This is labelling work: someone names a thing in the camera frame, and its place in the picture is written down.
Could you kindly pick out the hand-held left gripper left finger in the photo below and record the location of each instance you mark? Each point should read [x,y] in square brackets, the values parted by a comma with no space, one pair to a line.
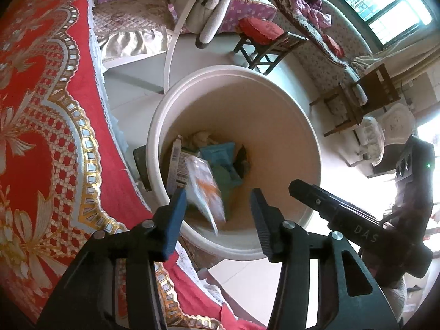
[175,223]

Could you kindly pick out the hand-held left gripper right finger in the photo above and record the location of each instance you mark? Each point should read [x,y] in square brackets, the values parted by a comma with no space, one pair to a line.
[261,227]

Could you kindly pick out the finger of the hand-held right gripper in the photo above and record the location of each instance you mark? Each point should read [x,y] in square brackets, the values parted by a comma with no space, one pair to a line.
[326,204]

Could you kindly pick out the orange and white sachet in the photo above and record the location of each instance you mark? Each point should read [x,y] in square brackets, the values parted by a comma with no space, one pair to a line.
[206,189]

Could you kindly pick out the white and blue medicine box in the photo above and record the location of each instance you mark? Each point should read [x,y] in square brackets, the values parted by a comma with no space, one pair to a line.
[177,165]

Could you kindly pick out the light blue packet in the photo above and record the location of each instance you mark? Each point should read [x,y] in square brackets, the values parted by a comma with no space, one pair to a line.
[218,151]

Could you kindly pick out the brown paper ball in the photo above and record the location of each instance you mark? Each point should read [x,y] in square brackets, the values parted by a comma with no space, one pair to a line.
[202,137]

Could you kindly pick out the white plastic bin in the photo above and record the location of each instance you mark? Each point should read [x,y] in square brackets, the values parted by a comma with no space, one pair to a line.
[275,127]

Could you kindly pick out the person's right forearm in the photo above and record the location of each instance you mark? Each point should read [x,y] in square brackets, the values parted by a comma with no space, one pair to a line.
[388,282]

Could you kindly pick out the white plastic chair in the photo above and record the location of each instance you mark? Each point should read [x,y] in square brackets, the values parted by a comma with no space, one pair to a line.
[385,130]

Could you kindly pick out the light wooden chair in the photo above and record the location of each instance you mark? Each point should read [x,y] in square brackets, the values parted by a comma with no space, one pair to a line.
[364,96]

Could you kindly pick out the floral sofa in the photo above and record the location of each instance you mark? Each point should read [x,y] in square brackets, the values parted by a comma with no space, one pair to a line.
[319,51]

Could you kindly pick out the small red cushion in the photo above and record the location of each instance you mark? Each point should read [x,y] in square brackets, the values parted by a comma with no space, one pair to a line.
[332,46]

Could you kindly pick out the red floral tablecloth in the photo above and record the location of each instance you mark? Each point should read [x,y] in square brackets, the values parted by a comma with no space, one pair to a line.
[41,110]

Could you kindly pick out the wooden stool with red cushion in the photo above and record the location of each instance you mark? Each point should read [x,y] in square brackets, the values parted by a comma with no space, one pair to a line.
[264,34]

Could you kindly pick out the window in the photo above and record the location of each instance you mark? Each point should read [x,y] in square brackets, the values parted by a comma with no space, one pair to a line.
[381,3]

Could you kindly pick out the pile of clothes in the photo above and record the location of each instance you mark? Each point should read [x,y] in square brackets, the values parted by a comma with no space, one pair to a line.
[306,0]

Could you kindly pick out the purple floral sheet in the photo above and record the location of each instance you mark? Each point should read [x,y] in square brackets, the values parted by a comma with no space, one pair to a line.
[247,10]

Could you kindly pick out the grey jacket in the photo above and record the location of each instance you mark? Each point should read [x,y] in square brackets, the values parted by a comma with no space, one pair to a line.
[213,7]

